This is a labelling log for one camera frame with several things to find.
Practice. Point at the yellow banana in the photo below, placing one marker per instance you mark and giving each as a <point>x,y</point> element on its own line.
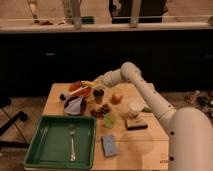
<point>91,84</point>

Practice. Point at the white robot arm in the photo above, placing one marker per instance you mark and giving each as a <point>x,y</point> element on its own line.
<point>189,129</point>

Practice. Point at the metal cup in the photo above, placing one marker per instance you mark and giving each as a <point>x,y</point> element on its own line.
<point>98,95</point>

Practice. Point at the green plastic cup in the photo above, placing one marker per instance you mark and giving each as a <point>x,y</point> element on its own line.
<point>109,120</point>

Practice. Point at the orange fruit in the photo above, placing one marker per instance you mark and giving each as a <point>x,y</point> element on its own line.
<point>116,98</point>

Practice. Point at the bunch of dark grapes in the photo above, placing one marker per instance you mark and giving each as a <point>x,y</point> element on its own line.
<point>100,112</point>

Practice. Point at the red bowl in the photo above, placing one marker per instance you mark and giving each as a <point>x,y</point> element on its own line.
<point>78,84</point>

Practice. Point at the dark plate with cloth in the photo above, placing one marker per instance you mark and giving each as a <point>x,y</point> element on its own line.
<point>75,106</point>

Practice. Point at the green cucumber slice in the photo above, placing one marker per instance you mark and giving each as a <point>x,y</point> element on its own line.
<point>147,109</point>

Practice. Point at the black whiteboard eraser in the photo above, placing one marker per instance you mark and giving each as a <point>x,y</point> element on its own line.
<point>130,125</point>

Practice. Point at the silver fork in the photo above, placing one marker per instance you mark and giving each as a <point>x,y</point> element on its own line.
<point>72,139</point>

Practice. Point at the blue sponge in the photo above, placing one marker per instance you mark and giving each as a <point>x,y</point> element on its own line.
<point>109,146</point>

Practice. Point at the green plastic tray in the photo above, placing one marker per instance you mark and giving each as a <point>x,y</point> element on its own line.
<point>50,146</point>

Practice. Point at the black tripod stand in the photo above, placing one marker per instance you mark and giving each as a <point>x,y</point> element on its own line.
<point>5,101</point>

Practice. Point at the white handled spatula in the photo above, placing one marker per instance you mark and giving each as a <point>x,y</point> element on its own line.
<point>71,93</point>

